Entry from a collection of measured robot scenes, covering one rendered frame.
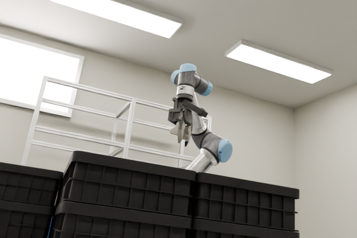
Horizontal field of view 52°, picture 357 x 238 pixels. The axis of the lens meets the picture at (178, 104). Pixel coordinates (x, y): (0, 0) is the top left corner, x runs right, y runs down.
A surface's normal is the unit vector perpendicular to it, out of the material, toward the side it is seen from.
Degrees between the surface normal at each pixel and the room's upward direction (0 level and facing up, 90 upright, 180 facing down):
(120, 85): 90
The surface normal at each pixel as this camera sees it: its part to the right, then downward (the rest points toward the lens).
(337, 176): -0.91, -0.23
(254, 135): 0.40, -0.27
